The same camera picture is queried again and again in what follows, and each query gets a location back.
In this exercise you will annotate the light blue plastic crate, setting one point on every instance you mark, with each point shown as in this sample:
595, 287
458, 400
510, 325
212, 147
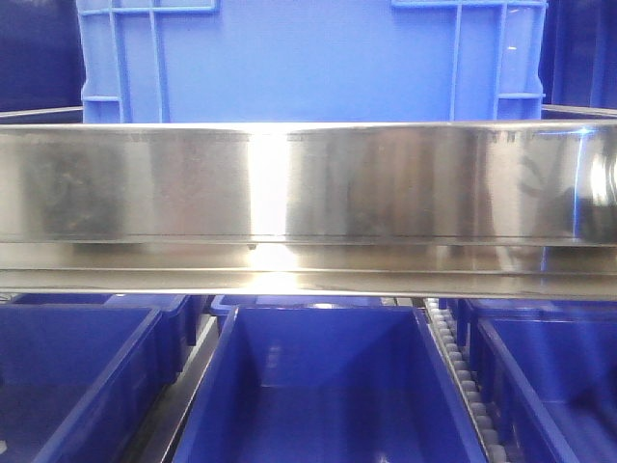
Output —
310, 61

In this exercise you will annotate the dark blue bin lower centre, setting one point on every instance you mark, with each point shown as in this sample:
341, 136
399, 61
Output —
328, 385

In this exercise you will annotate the dark blue bin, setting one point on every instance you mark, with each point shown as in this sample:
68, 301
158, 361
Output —
578, 59
176, 331
75, 382
328, 385
550, 387
41, 57

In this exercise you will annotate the roller track right of centre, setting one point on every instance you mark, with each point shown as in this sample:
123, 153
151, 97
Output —
444, 331

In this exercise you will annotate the dark blue bin behind left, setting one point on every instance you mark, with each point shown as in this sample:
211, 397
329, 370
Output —
176, 331

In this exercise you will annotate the dark blue bin lower right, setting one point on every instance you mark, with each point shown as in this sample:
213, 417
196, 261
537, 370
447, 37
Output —
550, 387

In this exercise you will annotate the dark blue bin lower left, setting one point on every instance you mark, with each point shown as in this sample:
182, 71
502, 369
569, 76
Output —
75, 382

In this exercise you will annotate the dark blue bin upper right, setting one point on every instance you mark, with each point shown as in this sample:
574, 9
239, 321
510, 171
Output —
578, 59

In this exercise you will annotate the dark blue bin upper left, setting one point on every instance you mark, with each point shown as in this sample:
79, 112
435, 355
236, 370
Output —
41, 57

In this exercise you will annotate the stainless steel shelf rail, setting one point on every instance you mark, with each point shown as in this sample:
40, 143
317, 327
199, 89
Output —
496, 209

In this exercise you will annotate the metal divider rail left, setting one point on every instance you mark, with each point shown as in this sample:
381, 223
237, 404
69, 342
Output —
160, 431

